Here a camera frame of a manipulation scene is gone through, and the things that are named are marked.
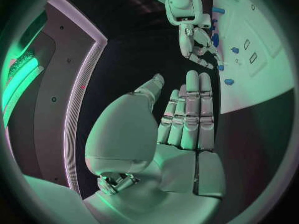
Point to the blue plug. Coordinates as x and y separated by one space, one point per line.
213 25

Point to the blue long cylinder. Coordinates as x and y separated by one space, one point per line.
219 10

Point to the white task board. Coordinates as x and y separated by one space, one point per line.
254 74

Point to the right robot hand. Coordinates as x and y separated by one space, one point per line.
186 43

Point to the blue peg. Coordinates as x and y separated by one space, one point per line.
235 50
229 81
220 67

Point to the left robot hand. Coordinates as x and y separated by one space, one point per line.
149 171

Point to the blue block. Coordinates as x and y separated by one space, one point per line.
215 40

